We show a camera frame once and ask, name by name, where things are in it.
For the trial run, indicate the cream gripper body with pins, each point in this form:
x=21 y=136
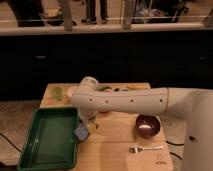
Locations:
x=92 y=126

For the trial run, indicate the blue sponge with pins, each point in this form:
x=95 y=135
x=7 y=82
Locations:
x=82 y=132

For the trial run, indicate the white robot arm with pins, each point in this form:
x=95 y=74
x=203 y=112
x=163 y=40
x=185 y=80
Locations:
x=194 y=105

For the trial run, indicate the green plastic tray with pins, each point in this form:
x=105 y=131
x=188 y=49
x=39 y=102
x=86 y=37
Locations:
x=51 y=143

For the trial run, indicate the white cloth with vegetable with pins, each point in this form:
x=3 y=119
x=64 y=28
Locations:
x=104 y=88

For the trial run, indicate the white cup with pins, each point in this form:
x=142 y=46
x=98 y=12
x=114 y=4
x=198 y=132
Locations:
x=71 y=90

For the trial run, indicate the silver fork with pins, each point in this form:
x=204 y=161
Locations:
x=138 y=149

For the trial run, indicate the dark purple bowl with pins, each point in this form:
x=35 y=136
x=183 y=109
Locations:
x=147 y=126

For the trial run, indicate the yellow banana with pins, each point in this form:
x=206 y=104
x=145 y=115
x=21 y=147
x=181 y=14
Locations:
x=137 y=87

